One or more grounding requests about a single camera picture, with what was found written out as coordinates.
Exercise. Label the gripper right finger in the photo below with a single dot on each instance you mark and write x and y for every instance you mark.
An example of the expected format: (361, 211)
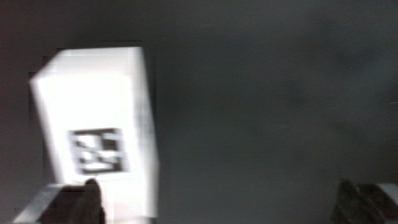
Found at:
(366, 203)

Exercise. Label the white stool leg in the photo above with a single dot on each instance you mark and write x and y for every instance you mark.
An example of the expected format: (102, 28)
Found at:
(94, 111)

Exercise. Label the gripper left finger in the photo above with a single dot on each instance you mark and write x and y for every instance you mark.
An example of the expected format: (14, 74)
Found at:
(66, 204)

